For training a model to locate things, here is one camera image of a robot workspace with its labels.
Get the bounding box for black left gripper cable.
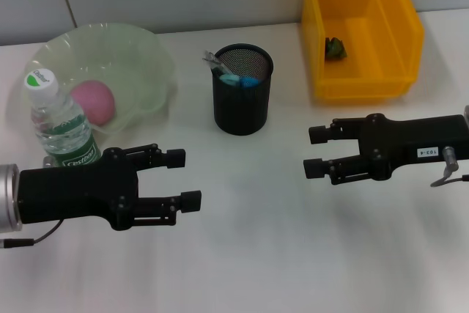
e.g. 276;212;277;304
0;219;66;251

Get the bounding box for silver ballpoint pen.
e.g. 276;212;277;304
201;50;235;78

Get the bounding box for pale green wavy glass plate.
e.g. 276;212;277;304
23;23;177;136

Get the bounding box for yellow plastic bin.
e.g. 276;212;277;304
302;0;426;100

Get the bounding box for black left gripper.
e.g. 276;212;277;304
18;143;204;233

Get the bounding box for green plastic wrapper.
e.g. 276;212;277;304
325;36;348;60

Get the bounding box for black mesh pen holder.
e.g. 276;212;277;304
210;44;275;136

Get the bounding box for clear green-label water bottle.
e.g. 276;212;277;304
23;67;103;168

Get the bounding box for blue scissors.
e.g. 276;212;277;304
218;73;260;89

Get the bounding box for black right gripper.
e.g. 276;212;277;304
302;114;469;186

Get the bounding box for pink peach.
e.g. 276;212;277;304
70;80;117;127

